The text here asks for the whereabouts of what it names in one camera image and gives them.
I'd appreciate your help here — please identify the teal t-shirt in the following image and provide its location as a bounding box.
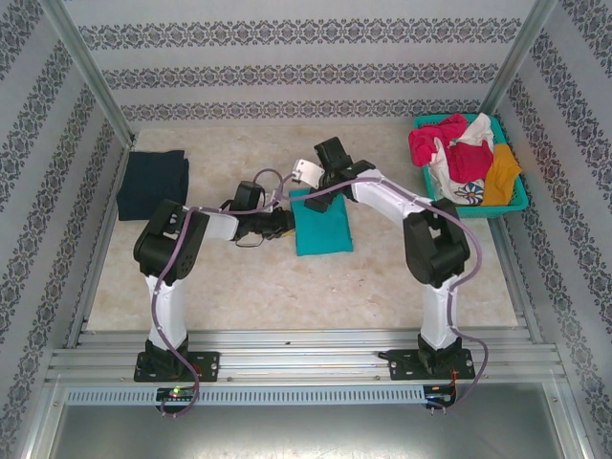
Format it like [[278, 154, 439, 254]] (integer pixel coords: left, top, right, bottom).
[[288, 186, 357, 257]]

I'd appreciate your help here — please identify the teal plastic basket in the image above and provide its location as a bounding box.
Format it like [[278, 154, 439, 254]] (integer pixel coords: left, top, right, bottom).
[[411, 113, 530, 221]]

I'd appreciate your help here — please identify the folded navy t-shirt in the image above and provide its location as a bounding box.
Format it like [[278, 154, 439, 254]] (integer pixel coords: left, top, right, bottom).
[[116, 149, 191, 222]]

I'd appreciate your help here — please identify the pile of colourful clothes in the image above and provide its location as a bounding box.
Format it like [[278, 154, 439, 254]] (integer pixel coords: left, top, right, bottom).
[[426, 113, 495, 208]]

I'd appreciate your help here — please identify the pink t-shirt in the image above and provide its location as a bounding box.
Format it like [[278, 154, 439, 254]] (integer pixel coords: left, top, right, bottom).
[[406, 113, 495, 186]]

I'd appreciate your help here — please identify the orange t-shirt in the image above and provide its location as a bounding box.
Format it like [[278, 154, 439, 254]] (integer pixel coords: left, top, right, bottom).
[[479, 143, 523, 208]]

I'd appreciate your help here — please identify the left green circuit board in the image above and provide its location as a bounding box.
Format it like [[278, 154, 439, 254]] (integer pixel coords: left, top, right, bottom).
[[156, 386, 198, 403]]

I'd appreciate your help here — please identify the grey metal sheet panel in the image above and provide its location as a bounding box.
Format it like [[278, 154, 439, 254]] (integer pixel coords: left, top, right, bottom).
[[27, 377, 588, 459]]

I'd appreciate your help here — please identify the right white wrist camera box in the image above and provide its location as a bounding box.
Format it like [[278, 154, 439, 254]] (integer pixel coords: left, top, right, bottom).
[[291, 158, 323, 186]]

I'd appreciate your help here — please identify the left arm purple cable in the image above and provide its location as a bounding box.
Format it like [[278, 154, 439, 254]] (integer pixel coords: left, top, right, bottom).
[[150, 203, 278, 417]]

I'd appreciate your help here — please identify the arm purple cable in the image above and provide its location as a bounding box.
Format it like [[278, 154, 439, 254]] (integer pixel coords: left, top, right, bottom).
[[150, 203, 278, 417], [251, 168, 490, 412]]

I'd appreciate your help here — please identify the aluminium rail frame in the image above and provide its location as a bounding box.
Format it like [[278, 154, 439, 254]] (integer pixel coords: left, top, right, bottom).
[[45, 327, 564, 384]]

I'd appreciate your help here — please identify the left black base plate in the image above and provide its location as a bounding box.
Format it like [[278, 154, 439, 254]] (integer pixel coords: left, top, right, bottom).
[[133, 350, 222, 384]]

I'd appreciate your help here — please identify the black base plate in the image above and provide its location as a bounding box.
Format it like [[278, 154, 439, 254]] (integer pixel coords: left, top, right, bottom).
[[133, 350, 222, 384], [380, 347, 476, 383]]

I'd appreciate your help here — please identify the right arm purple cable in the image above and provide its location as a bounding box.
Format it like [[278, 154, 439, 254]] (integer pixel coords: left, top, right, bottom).
[[251, 168, 490, 412]]

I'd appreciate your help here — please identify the slotted grey cable duct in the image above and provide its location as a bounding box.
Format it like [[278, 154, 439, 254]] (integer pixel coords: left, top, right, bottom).
[[63, 385, 427, 407]]

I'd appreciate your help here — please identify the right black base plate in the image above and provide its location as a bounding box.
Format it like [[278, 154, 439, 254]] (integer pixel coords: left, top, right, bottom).
[[380, 347, 476, 383]]

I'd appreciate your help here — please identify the right aluminium corner post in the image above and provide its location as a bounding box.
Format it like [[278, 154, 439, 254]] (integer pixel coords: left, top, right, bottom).
[[465, 0, 558, 141]]

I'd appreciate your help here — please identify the aluminium corner post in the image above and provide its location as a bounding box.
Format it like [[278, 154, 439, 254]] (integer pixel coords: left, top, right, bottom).
[[39, 0, 139, 145], [465, 0, 558, 141]]

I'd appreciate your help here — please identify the left aluminium corner post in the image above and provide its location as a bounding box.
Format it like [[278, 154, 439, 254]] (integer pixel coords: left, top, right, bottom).
[[39, 0, 139, 145]]

